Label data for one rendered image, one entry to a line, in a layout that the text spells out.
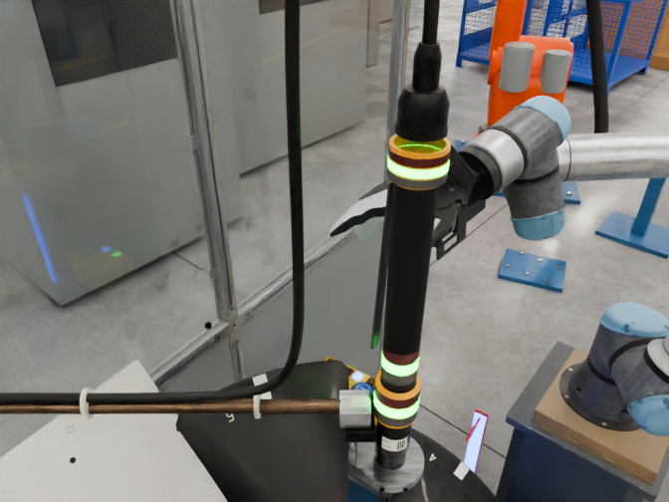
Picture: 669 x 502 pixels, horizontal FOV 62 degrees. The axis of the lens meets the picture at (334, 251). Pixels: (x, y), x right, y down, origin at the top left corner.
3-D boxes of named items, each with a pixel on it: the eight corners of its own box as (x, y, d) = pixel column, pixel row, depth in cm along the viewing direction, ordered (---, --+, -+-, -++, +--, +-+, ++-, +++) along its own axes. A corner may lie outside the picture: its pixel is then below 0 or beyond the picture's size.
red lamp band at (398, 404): (375, 409, 52) (376, 400, 51) (372, 375, 55) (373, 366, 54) (422, 409, 52) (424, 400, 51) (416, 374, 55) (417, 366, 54)
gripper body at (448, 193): (436, 265, 68) (499, 213, 73) (435, 214, 62) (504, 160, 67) (392, 235, 73) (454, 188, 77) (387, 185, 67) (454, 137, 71)
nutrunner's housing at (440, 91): (372, 493, 59) (401, 50, 34) (370, 461, 63) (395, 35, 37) (408, 493, 59) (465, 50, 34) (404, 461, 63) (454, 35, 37)
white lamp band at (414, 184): (389, 189, 39) (390, 180, 38) (384, 162, 42) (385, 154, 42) (452, 189, 39) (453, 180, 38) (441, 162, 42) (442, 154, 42)
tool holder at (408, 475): (339, 494, 57) (339, 431, 51) (338, 436, 62) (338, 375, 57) (427, 493, 57) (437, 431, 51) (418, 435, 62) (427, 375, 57)
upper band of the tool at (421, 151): (389, 193, 39) (392, 154, 37) (384, 166, 43) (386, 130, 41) (451, 193, 39) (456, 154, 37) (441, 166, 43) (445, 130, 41)
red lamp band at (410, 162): (390, 168, 38) (391, 158, 38) (385, 143, 42) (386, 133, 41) (454, 168, 38) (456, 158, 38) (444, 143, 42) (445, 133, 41)
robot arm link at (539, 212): (554, 198, 88) (544, 136, 83) (575, 236, 79) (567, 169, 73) (504, 212, 90) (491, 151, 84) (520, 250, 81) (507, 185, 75)
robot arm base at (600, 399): (581, 360, 129) (592, 328, 124) (651, 390, 122) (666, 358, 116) (557, 398, 120) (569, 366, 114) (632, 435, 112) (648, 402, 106)
